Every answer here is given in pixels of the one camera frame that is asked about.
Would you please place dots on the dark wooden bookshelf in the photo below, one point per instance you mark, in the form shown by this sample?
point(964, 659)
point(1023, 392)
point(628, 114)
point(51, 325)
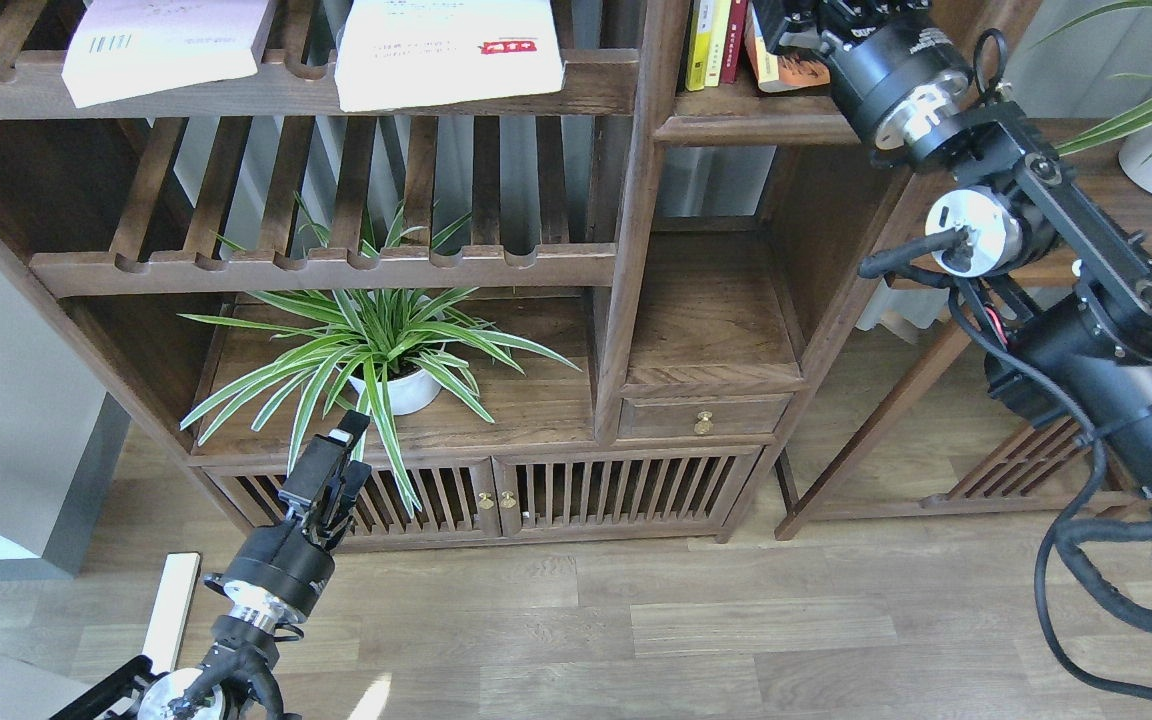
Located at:
point(668, 244)

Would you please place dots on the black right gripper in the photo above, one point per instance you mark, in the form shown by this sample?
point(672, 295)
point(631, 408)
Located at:
point(835, 27)

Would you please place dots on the slatted cabinet door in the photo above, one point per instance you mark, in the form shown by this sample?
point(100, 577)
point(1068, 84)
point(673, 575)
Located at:
point(457, 505)
point(616, 495)

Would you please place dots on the small wooden drawer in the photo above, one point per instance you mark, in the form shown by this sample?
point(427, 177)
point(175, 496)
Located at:
point(700, 416)

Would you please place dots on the wooden side shelf unit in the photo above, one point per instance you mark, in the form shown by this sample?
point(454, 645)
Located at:
point(936, 444)

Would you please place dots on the red earth cover book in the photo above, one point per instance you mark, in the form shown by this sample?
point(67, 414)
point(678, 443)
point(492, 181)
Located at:
point(775, 73)

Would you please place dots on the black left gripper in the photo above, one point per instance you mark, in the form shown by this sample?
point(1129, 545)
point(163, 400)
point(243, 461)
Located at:
point(322, 490)

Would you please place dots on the left slatted cabinet door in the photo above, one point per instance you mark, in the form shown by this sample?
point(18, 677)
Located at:
point(457, 505)

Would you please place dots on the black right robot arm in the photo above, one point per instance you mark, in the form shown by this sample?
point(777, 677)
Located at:
point(1056, 293)

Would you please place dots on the white book red stamp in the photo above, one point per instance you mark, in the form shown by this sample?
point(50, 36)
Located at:
point(416, 54)

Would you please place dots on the dark red upright book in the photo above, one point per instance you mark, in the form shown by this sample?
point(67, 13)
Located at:
point(732, 34)

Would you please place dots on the white grey object at left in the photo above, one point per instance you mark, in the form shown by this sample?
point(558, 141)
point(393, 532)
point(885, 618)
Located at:
point(48, 510)

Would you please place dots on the spider plant in white pot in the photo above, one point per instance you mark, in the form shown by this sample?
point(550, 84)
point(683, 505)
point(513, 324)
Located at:
point(348, 349)

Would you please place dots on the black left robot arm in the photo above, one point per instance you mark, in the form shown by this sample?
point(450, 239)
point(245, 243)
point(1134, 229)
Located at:
point(274, 582)

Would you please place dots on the right slatted cabinet door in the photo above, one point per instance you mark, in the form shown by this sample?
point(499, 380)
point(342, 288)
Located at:
point(616, 495)

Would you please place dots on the pale pink white book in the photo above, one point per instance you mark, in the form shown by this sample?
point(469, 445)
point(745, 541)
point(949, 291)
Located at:
point(127, 49)

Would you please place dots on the yellow upright book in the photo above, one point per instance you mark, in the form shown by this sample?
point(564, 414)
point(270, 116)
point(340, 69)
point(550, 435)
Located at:
point(699, 31)
point(719, 16)

